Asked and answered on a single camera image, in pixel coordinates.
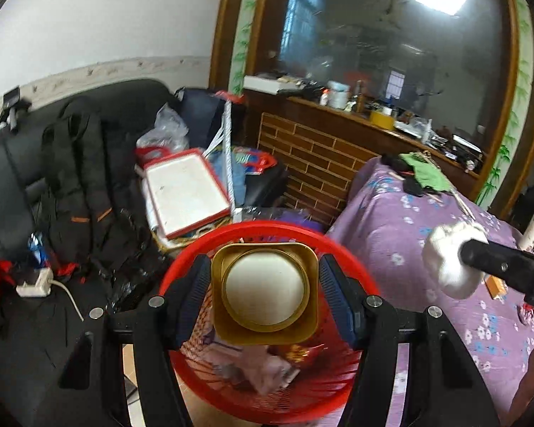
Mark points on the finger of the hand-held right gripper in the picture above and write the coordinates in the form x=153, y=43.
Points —
x=494, y=258

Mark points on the bundle of thin sticks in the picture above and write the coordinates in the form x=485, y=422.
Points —
x=458, y=200

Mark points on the yellow box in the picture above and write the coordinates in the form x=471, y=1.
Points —
x=380, y=121

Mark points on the glass partition wooden frame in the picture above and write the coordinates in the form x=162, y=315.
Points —
x=382, y=31

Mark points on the white tray red rim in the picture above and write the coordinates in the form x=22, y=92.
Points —
x=187, y=191

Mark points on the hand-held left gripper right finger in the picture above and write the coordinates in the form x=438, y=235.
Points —
x=338, y=298

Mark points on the black cloth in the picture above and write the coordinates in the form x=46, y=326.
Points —
x=394, y=164

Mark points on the bamboo painted panel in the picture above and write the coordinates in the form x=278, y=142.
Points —
x=244, y=31
x=511, y=120

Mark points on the red white candy wrapper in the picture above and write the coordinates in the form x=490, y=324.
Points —
x=527, y=313

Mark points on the dark fabric bag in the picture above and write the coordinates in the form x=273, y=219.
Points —
x=200, y=115

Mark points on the green knitted cloth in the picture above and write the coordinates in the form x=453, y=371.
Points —
x=425, y=171

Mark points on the wooden cabinet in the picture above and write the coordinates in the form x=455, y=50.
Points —
x=316, y=160

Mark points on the black sofa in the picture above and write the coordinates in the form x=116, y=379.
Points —
x=9, y=187

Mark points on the gold plastic container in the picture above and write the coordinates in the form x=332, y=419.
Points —
x=262, y=289

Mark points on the blue red printed bag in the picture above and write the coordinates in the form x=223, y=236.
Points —
x=253, y=164

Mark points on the white round container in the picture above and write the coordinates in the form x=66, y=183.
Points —
x=338, y=95

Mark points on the black clamp device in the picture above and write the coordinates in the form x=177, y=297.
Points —
x=13, y=106

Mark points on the red plastic basket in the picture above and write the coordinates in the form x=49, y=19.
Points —
x=271, y=230

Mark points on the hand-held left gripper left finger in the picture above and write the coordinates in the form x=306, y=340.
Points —
x=193, y=293

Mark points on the orange medicine box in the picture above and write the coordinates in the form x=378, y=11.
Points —
x=496, y=285

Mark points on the black backpack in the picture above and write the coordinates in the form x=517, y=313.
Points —
x=80, y=178

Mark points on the white power strip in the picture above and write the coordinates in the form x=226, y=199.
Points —
x=33, y=284

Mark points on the white flat box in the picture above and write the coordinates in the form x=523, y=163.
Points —
x=260, y=84

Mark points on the clear crumpled plastic bag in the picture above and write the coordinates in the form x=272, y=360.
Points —
x=167, y=129

